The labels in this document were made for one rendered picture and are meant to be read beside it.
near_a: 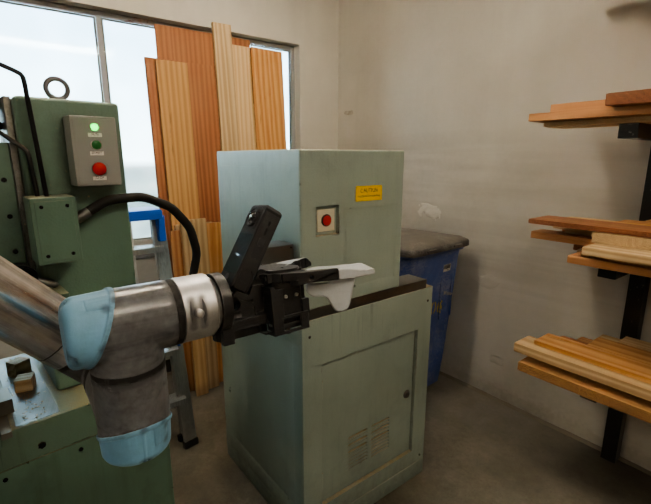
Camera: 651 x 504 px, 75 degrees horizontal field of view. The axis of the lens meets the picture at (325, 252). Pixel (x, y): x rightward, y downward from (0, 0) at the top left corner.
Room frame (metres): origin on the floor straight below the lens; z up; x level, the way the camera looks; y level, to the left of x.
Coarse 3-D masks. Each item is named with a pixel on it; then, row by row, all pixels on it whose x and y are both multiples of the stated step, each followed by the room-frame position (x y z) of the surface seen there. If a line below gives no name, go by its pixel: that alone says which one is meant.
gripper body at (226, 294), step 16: (272, 272) 0.51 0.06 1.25; (224, 288) 0.47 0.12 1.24; (256, 288) 0.50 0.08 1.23; (272, 288) 0.49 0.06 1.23; (288, 288) 0.51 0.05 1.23; (224, 304) 0.46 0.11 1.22; (240, 304) 0.49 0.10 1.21; (256, 304) 0.50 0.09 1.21; (272, 304) 0.49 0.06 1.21; (288, 304) 0.51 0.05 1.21; (304, 304) 0.52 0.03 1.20; (224, 320) 0.46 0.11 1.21; (240, 320) 0.48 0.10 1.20; (256, 320) 0.49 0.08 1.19; (272, 320) 0.49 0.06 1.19; (288, 320) 0.51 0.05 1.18; (304, 320) 0.51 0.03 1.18; (224, 336) 0.47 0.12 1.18; (240, 336) 0.49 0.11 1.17
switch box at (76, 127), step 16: (64, 128) 1.03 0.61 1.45; (80, 128) 1.01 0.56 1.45; (112, 128) 1.06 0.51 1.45; (80, 144) 1.01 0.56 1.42; (112, 144) 1.05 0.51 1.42; (80, 160) 1.00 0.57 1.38; (96, 160) 1.03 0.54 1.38; (112, 160) 1.05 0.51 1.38; (80, 176) 1.00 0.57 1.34; (112, 176) 1.05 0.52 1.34
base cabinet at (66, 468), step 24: (48, 456) 0.86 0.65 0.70; (72, 456) 0.90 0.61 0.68; (96, 456) 0.93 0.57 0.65; (168, 456) 1.05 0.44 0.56; (0, 480) 0.80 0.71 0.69; (24, 480) 0.83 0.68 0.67; (48, 480) 0.86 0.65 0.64; (72, 480) 0.89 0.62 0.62; (96, 480) 0.92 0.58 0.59; (120, 480) 0.96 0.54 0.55; (144, 480) 1.00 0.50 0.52; (168, 480) 1.05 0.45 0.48
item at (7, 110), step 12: (0, 108) 1.03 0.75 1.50; (0, 120) 1.05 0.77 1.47; (12, 120) 1.00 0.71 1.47; (12, 132) 1.00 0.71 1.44; (12, 144) 1.00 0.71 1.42; (12, 156) 1.00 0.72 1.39; (12, 168) 1.00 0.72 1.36; (24, 192) 1.01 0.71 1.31; (24, 216) 1.00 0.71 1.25; (24, 228) 1.00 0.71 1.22; (24, 240) 1.00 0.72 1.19
